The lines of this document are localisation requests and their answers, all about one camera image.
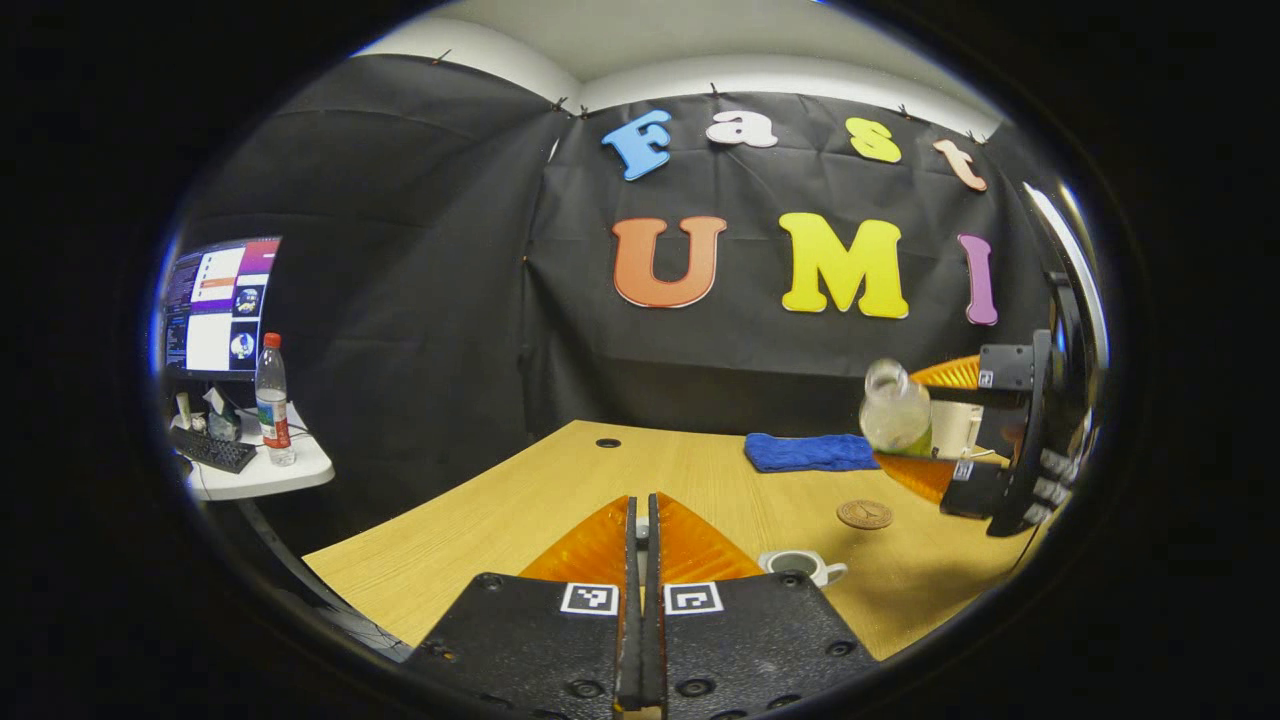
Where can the white ceramic teacup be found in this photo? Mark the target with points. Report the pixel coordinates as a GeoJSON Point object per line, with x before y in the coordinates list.
{"type": "Point", "coordinates": [800, 567]}

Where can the blue towel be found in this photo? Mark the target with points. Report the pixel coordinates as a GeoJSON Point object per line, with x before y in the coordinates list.
{"type": "Point", "coordinates": [810, 452]}

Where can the computer monitor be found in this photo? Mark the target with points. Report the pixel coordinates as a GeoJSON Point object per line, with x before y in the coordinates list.
{"type": "Point", "coordinates": [220, 305]}

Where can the cream toaster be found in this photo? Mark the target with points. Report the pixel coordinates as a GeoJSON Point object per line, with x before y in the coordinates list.
{"type": "Point", "coordinates": [955, 428]}

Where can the white side table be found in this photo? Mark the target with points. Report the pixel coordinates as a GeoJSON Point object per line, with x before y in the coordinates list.
{"type": "Point", "coordinates": [290, 478]}

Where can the clear plastic water bottle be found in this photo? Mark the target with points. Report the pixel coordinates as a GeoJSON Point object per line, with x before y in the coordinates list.
{"type": "Point", "coordinates": [895, 415]}

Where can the round brown coaster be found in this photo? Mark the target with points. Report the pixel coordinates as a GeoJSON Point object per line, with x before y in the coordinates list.
{"type": "Point", "coordinates": [865, 514]}

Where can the black keyboard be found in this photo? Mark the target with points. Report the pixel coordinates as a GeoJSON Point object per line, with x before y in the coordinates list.
{"type": "Point", "coordinates": [212, 450]}

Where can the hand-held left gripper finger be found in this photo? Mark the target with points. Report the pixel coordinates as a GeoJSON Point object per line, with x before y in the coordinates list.
{"type": "Point", "coordinates": [630, 620]}
{"type": "Point", "coordinates": [653, 620]}

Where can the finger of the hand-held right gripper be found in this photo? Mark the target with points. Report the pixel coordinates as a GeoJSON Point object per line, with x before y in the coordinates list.
{"type": "Point", "coordinates": [965, 488]}
{"type": "Point", "coordinates": [1005, 368]}

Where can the red-capped plastic bottle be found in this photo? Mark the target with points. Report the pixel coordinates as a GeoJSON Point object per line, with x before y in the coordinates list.
{"type": "Point", "coordinates": [274, 405]}

